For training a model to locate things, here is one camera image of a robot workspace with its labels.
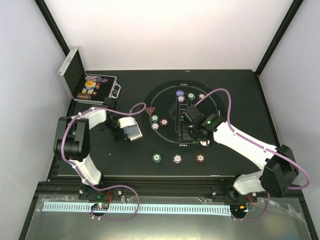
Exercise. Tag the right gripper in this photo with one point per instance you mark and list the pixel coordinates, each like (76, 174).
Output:
(183, 135)

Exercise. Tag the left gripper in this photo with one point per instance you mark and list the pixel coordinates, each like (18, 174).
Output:
(120, 138)

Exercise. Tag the white dealer button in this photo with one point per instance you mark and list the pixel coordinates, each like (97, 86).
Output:
(205, 143)

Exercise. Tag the brown poker chip stack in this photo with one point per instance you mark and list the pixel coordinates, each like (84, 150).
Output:
(200, 158)

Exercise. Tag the blue white poker chip stack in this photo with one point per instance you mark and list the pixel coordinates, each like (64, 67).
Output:
(177, 159)

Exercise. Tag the purple small blind button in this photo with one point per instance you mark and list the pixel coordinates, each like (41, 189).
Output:
(180, 93)

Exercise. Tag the red triangular all-in button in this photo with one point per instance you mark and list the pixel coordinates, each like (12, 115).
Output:
(150, 110)

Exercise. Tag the green poker chip stack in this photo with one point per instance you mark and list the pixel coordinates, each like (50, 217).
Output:
(157, 158)

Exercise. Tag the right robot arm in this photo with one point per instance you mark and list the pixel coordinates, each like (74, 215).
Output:
(277, 170)

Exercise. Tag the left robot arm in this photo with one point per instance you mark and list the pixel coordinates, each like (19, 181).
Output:
(72, 142)

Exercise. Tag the round black poker mat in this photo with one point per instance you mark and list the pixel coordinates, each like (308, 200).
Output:
(164, 99)

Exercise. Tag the brown chips in case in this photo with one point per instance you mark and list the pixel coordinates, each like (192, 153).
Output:
(83, 96)

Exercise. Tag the red dice in case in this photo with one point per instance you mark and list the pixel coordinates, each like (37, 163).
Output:
(97, 87)

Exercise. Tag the yellow blue card box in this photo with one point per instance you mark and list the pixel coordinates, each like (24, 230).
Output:
(89, 87)

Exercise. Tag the aluminium poker chip case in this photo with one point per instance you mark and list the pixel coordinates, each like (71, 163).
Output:
(72, 75)

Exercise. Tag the purple chips in case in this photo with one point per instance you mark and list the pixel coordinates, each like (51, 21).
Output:
(96, 78)

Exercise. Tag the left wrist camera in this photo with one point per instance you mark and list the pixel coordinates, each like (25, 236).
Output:
(127, 122)

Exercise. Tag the black aluminium mounting rail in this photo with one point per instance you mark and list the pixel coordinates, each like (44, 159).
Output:
(216, 189)

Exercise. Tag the white perforated cable strip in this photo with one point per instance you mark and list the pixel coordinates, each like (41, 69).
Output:
(131, 208)

